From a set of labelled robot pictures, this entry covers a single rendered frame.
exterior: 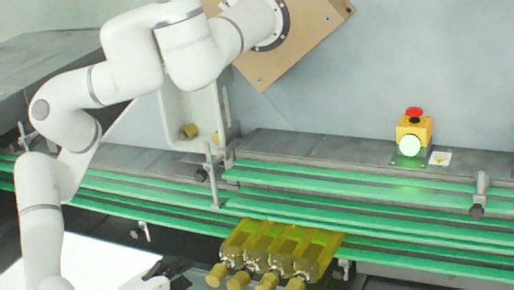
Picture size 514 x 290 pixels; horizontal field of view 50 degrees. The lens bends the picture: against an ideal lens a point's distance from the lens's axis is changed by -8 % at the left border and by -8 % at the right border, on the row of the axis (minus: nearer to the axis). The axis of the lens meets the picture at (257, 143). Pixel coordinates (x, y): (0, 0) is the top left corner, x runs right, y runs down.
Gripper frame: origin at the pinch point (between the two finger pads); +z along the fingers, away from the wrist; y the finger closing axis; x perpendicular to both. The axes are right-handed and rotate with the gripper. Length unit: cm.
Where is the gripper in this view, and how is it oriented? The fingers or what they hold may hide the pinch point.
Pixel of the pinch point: (181, 274)
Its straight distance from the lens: 117.4
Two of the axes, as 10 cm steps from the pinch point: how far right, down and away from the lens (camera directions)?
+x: -7.2, -4.5, 5.3
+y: 1.1, -8.3, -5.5
